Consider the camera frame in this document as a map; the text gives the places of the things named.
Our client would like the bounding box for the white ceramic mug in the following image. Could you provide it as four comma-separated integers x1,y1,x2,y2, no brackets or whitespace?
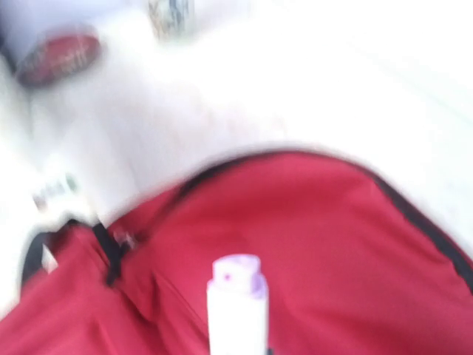
147,0,194,40

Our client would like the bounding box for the white marker red cap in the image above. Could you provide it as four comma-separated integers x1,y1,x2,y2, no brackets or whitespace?
207,254,269,355

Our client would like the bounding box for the red patterned dish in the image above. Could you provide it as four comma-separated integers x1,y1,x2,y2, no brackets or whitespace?
16,33,101,87

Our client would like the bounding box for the red backpack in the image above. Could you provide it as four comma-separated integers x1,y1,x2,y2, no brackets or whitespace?
1,151,472,354

